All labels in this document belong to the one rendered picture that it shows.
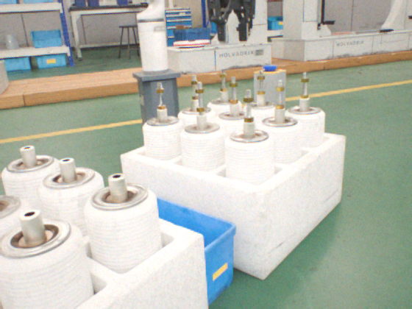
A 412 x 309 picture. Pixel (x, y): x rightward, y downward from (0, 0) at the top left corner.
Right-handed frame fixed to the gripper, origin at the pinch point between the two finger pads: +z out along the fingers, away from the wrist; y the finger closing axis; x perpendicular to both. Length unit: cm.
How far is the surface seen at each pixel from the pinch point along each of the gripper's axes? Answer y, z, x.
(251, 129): -11.4, 16.2, -12.9
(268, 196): -16.2, 26.1, -19.9
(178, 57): 131, 20, 162
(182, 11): 377, -22, 412
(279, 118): -0.1, 16.9, -11.8
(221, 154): -11.4, 22.7, -4.8
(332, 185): 13.5, 35.8, -18.0
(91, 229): -47, 21, -14
